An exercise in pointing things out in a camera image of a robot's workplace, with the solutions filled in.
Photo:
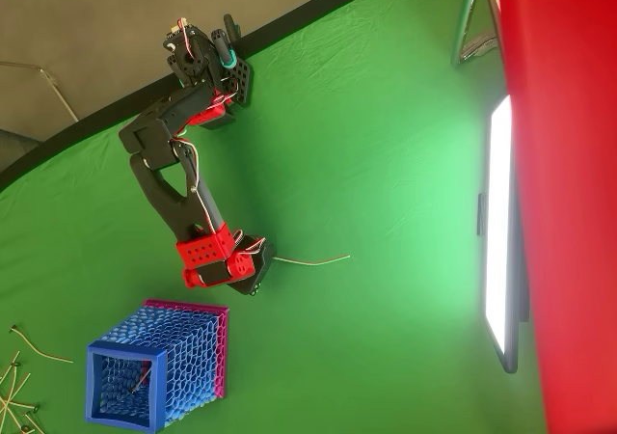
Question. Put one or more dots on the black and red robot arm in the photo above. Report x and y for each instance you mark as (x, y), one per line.
(164, 183)

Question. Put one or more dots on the blue and pink lattice basket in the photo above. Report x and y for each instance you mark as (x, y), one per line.
(193, 347)

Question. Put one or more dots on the thin curved yellow-green cable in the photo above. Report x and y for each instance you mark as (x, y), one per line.
(36, 352)

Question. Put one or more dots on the thin light wooden stick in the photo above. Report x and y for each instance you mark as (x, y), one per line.
(19, 406)
(12, 419)
(17, 389)
(10, 370)

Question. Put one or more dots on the green cloth with black edge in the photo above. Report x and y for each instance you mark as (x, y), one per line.
(337, 164)

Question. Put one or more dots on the white glowing light panel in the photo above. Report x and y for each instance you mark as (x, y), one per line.
(499, 236)

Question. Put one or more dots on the large red panel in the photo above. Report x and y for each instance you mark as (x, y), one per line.
(569, 164)

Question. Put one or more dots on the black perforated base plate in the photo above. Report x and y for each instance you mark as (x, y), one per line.
(242, 82)

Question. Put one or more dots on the metal stand frame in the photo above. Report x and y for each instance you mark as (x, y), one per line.
(465, 19)

